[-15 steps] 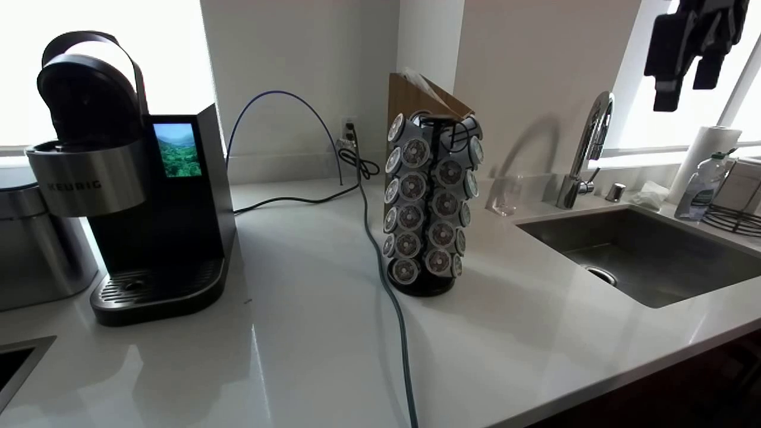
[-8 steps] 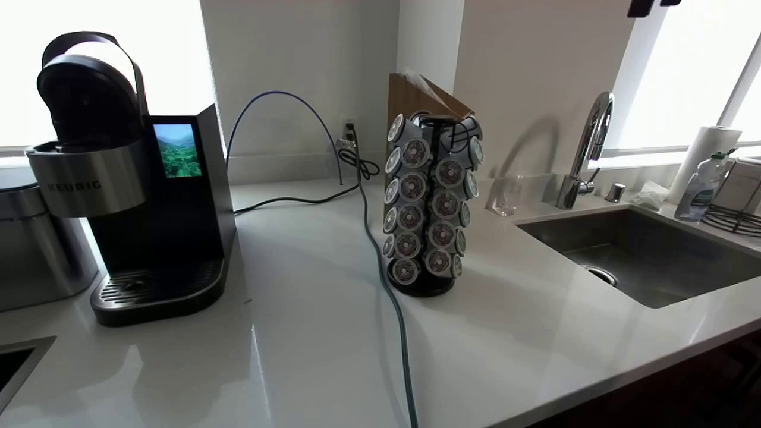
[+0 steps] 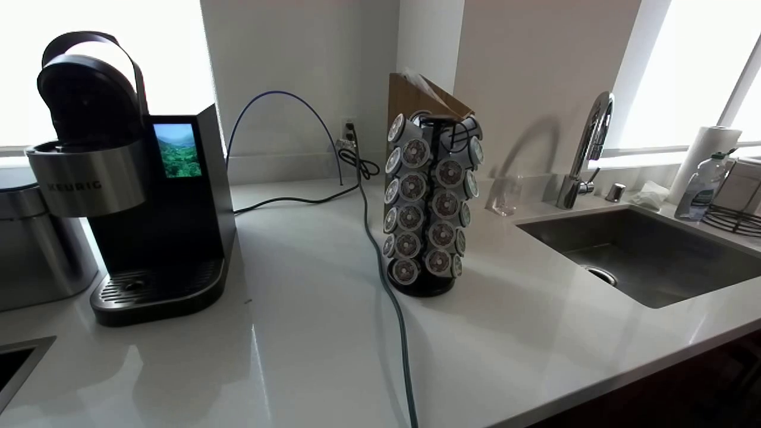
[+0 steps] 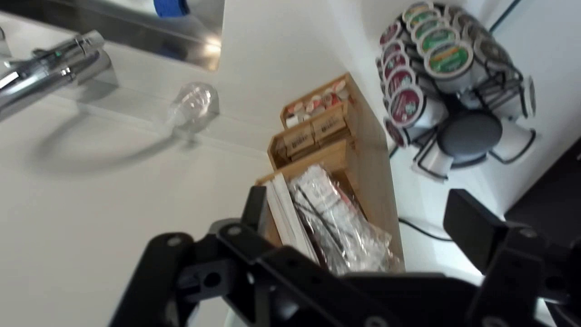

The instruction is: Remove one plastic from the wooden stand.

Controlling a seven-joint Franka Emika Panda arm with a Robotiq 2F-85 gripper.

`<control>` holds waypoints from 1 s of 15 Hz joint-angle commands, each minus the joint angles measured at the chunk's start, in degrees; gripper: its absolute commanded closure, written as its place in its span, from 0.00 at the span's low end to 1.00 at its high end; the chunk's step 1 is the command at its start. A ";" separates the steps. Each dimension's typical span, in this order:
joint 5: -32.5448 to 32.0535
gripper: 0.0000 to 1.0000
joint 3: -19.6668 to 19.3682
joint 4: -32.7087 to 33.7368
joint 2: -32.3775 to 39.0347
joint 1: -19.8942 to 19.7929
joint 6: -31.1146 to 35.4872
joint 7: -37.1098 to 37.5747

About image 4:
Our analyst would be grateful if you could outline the blue sponge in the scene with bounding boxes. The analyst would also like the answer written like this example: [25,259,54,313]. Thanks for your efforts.
[152,0,192,17]

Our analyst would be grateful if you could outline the chrome sink faucet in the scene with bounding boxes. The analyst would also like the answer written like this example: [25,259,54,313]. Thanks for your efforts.
[0,30,120,124]

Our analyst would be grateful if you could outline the black counter cable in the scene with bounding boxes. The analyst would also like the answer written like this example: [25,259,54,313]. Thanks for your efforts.
[398,217,452,244]

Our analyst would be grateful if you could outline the brown sugar packet boxes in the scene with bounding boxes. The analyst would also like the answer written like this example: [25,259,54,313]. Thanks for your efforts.
[274,111,350,162]

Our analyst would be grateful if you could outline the wooden condiment stand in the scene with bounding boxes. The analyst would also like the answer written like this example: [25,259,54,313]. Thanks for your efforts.
[256,72,407,275]

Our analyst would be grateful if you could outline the white paper napkins stack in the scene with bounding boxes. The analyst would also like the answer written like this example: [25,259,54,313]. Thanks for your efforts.
[265,173,319,266]

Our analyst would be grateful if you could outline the creamer cups row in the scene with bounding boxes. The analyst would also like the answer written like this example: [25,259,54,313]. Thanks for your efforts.
[283,81,352,130]

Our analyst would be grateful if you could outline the black Keurig coffee machine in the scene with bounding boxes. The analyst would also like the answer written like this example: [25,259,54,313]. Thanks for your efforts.
[505,139,581,244]

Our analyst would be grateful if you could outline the clear plastic packets bundle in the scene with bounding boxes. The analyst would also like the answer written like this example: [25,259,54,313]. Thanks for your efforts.
[289,164,396,277]

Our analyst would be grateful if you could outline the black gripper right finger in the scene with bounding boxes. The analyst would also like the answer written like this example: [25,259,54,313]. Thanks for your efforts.
[443,188,581,327]

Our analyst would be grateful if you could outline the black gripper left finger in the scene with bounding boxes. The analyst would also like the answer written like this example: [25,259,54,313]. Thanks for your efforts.
[107,184,378,327]

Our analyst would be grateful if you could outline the blue cable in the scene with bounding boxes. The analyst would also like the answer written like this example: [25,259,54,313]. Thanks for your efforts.
[488,0,523,33]

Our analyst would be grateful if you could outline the coffee pod carousel rack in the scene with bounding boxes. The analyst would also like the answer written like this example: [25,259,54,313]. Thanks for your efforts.
[376,0,539,182]

